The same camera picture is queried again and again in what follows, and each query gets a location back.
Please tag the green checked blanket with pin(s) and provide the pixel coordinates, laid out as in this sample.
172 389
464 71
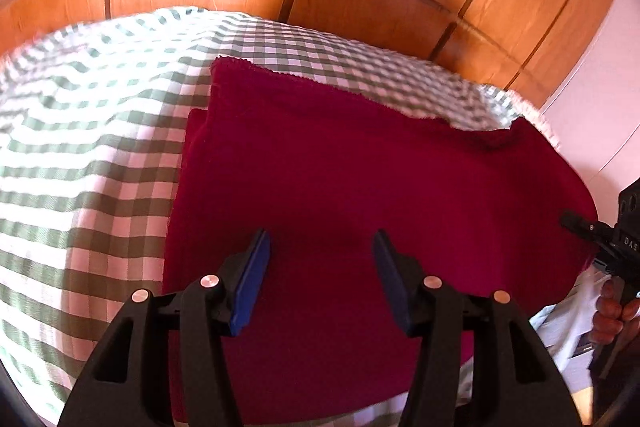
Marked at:
90 132

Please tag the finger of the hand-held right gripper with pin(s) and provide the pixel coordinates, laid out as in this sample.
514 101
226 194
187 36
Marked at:
587 227

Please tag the person's right hand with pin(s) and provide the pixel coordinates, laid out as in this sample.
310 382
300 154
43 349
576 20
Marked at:
606 312

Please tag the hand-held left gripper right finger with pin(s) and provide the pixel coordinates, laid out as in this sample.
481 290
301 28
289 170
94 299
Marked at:
392 277

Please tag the dark red cloth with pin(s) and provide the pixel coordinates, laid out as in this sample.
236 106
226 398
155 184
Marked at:
325 167

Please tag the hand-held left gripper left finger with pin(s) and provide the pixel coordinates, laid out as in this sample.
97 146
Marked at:
250 277

